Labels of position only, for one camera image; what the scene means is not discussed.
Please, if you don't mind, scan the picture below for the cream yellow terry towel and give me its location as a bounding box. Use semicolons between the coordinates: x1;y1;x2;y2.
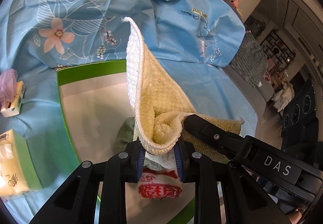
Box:
123;17;229;170

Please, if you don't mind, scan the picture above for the purple mesh scrunchie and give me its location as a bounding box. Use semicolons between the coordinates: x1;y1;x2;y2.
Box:
0;69;18;109

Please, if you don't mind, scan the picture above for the green box lid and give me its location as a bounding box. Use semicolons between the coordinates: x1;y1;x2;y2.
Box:
0;128;82;198

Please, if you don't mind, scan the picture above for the red and white cloth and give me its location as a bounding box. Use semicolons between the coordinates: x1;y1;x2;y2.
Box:
137;168;182;199

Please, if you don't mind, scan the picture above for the grey knitted cushion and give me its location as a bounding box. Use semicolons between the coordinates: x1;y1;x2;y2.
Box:
229;31;268;88

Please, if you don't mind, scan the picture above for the green folded cloth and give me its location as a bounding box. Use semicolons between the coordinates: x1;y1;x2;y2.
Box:
113;117;166;171

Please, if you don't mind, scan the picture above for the green cardboard box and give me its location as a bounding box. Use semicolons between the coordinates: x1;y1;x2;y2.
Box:
57;60;194;223

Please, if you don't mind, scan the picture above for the small white tissue pack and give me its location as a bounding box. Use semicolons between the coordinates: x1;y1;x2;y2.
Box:
1;81;26;118

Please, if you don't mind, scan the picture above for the light blue floral bedsheet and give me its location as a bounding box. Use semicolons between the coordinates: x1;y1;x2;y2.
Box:
0;0;261;224

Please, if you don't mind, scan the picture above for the dark wall shelf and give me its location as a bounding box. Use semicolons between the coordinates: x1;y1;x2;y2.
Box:
261;29;296;71

